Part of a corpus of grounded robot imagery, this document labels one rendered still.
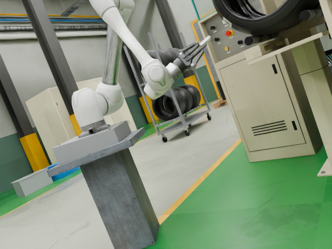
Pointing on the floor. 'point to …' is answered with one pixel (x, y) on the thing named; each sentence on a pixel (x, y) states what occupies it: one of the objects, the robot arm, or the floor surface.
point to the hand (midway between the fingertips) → (205, 41)
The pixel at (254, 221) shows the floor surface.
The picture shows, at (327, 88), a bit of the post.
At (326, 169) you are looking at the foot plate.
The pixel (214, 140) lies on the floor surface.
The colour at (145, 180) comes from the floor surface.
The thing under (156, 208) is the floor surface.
